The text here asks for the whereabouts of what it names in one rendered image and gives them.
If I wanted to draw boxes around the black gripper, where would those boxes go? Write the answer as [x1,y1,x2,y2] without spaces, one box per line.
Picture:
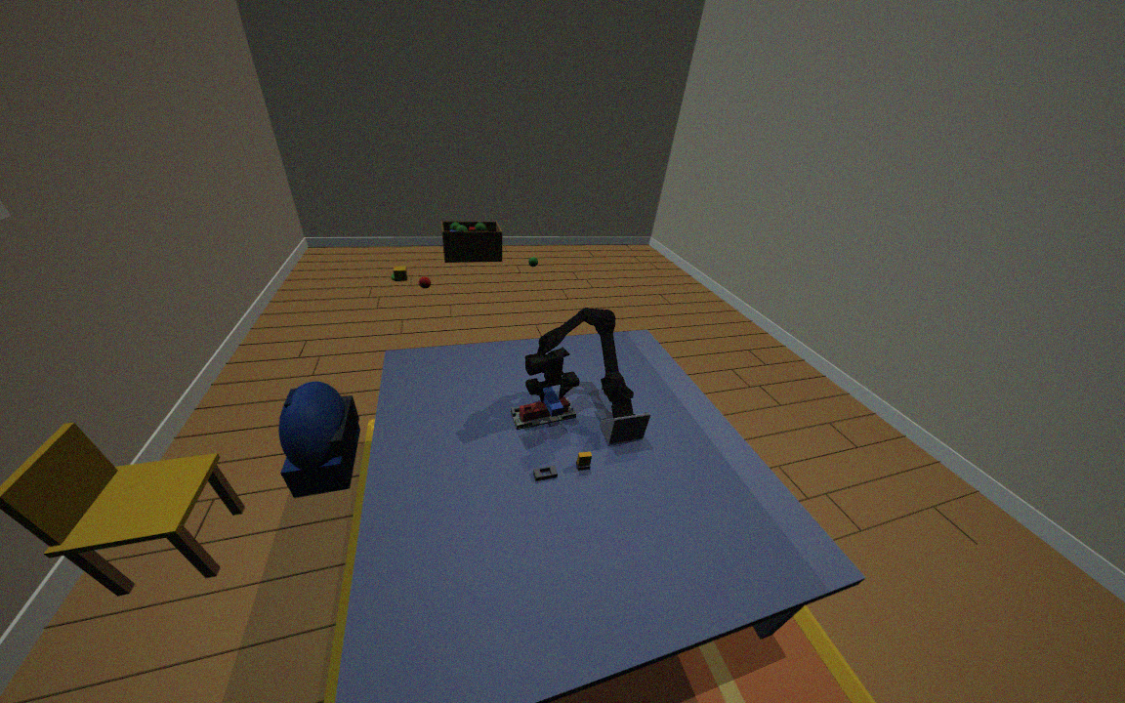
[525,369,579,403]

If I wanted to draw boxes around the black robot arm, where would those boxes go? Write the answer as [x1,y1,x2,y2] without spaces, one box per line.
[525,308,636,418]

